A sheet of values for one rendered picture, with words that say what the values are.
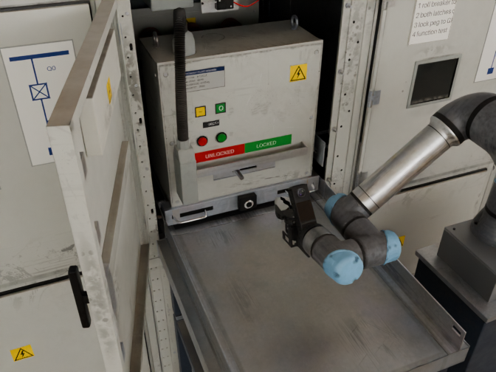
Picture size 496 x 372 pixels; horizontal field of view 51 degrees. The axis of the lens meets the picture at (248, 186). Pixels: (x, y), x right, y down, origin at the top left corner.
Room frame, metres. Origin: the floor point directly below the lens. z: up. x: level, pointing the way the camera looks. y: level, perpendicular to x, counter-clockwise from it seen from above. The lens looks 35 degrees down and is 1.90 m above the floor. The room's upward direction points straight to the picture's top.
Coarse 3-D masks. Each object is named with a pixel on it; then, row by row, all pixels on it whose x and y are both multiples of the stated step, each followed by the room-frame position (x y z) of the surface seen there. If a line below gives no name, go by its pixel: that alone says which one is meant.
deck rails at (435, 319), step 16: (176, 240) 1.21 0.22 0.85; (176, 256) 1.11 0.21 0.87; (192, 272) 1.07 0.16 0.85; (384, 272) 1.07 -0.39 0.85; (400, 272) 1.04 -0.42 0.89; (192, 288) 0.97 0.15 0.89; (400, 288) 1.01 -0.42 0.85; (416, 288) 0.97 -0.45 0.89; (208, 304) 0.95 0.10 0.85; (416, 304) 0.95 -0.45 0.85; (432, 304) 0.91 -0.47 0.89; (208, 320) 0.84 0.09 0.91; (432, 320) 0.90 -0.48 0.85; (448, 320) 0.86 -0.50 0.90; (208, 336) 0.85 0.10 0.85; (432, 336) 0.85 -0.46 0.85; (448, 336) 0.84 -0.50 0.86; (464, 336) 0.81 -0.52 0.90; (224, 352) 0.80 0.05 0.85; (448, 352) 0.80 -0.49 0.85; (224, 368) 0.74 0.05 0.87
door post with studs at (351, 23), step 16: (352, 0) 1.45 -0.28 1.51; (352, 16) 1.45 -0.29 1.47; (352, 32) 1.45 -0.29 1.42; (352, 48) 1.45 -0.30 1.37; (336, 64) 1.49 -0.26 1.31; (352, 64) 1.46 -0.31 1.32; (336, 80) 1.44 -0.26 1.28; (352, 80) 1.46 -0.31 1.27; (336, 96) 1.44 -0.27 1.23; (352, 96) 1.46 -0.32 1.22; (336, 112) 1.45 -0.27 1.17; (336, 128) 1.44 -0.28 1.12; (336, 144) 1.45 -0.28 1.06; (336, 160) 1.45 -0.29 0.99; (336, 176) 1.45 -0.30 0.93; (336, 192) 1.45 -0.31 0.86
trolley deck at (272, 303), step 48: (192, 240) 1.22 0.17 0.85; (240, 240) 1.22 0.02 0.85; (288, 240) 1.22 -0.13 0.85; (240, 288) 1.01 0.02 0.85; (288, 288) 1.01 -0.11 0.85; (336, 288) 1.02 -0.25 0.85; (384, 288) 1.02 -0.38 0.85; (192, 336) 0.87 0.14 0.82; (240, 336) 0.85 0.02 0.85; (288, 336) 0.85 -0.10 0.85; (336, 336) 0.85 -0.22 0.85; (384, 336) 0.85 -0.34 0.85
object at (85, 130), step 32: (96, 32) 0.95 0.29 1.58; (96, 64) 0.84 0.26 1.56; (64, 96) 0.68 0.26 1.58; (96, 96) 0.79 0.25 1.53; (128, 96) 1.19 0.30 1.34; (64, 128) 0.59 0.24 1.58; (96, 128) 0.76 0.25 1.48; (64, 160) 0.59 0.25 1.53; (96, 160) 0.82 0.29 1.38; (128, 160) 1.09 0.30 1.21; (64, 192) 0.59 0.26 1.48; (96, 192) 0.77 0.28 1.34; (128, 192) 1.13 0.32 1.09; (96, 224) 0.64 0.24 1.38; (128, 224) 1.05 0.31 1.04; (96, 256) 0.59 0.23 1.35; (128, 256) 0.98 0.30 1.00; (96, 288) 0.59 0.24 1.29; (128, 288) 0.91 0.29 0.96; (96, 320) 0.59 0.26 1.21; (128, 320) 0.84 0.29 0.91; (128, 352) 0.78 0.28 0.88
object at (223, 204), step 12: (312, 168) 1.51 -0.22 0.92; (300, 180) 1.44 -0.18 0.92; (240, 192) 1.36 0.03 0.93; (252, 192) 1.37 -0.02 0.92; (264, 192) 1.39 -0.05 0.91; (276, 192) 1.40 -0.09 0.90; (168, 204) 1.29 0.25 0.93; (192, 204) 1.29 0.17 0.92; (204, 204) 1.31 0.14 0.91; (216, 204) 1.32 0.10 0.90; (228, 204) 1.34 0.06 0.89; (168, 216) 1.26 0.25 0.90; (180, 216) 1.28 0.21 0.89; (192, 216) 1.29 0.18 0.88
